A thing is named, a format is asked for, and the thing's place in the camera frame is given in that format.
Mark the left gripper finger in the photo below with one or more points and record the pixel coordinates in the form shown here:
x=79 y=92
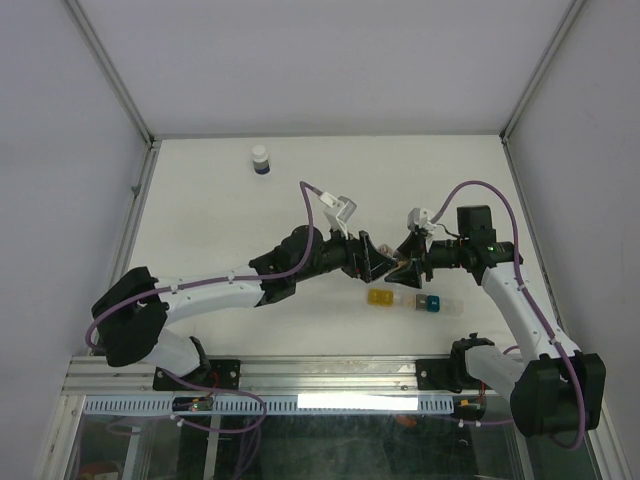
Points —
x=371 y=273
x=373 y=259

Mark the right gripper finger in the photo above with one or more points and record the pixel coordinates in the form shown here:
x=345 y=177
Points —
x=408 y=275
x=413 y=247

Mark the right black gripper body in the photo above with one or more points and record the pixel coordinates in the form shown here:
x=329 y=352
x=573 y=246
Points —
x=442 y=254

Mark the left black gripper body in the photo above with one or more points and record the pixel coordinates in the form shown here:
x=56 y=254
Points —
x=339 y=254

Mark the clear bottle yellow pills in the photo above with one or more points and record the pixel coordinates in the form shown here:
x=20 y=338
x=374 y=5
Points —
x=395 y=259

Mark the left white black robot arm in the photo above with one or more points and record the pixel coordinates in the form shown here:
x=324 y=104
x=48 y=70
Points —
x=133 y=316

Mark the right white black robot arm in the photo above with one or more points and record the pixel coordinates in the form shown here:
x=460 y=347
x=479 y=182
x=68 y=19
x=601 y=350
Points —
x=554 y=387

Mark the white cap blue pill bottle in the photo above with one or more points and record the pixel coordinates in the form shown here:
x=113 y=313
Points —
x=260 y=159

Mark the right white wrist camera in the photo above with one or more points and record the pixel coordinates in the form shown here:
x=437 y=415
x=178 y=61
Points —
x=420 y=221

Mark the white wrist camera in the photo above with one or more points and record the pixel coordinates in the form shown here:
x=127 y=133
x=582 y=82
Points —
x=338 y=211
x=420 y=221

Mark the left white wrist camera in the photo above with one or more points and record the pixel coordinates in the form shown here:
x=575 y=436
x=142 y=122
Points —
x=338 y=211

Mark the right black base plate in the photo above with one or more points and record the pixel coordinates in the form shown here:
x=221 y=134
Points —
x=435 y=372

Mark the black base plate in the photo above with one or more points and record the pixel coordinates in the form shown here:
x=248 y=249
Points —
x=221 y=373
x=435 y=372

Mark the aluminium mounting rail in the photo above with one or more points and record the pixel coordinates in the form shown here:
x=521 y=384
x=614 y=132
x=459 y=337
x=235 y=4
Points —
x=262 y=375

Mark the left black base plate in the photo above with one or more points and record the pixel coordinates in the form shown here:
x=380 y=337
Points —
x=221 y=373

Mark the right aluminium frame post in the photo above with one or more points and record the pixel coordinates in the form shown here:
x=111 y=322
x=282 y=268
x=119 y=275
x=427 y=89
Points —
x=551 y=50

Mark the aluminium frame post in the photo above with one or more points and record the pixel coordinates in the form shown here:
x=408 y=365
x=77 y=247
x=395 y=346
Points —
x=551 y=50
x=97 y=49

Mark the white slotted cable duct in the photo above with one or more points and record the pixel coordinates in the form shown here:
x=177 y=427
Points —
x=304 y=404

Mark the left aluminium frame post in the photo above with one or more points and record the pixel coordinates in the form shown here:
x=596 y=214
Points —
x=97 y=49

